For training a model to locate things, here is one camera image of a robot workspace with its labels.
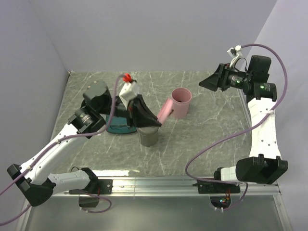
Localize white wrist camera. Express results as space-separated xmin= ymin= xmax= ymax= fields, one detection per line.
xmin=227 ymin=45 xmax=243 ymax=68
xmin=119 ymin=73 xmax=140 ymax=109

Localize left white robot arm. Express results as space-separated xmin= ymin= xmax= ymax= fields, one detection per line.
xmin=7 ymin=80 xmax=162 ymax=207

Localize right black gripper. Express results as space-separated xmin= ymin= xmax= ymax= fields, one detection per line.
xmin=199 ymin=63 xmax=252 ymax=91

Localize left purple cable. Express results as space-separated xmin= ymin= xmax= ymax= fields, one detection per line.
xmin=0 ymin=76 xmax=121 ymax=225

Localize teal square plate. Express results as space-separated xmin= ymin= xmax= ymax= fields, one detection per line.
xmin=106 ymin=116 xmax=137 ymax=135

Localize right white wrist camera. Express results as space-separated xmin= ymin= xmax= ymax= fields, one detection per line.
xmin=227 ymin=45 xmax=243 ymax=68

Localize grey cylindrical container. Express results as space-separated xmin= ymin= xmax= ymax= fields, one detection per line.
xmin=137 ymin=127 xmax=159 ymax=147

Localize pink round lid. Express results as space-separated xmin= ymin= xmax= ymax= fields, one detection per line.
xmin=157 ymin=98 xmax=173 ymax=124

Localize purple cable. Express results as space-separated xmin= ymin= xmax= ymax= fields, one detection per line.
xmin=0 ymin=76 xmax=121 ymax=225
xmin=185 ymin=43 xmax=288 ymax=211

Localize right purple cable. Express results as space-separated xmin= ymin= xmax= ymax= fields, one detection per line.
xmin=185 ymin=43 xmax=288 ymax=211

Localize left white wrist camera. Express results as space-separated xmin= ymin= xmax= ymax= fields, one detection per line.
xmin=119 ymin=73 xmax=140 ymax=109

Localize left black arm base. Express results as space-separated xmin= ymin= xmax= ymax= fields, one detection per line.
xmin=68 ymin=179 xmax=113 ymax=214

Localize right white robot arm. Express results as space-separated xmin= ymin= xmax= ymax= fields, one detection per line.
xmin=199 ymin=55 xmax=288 ymax=193

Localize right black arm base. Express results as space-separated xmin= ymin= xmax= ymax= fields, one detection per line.
xmin=194 ymin=180 xmax=241 ymax=211

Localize pink cylindrical container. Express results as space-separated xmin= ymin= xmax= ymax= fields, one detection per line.
xmin=171 ymin=88 xmax=192 ymax=119

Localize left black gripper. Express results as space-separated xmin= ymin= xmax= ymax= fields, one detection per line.
xmin=99 ymin=94 xmax=163 ymax=130

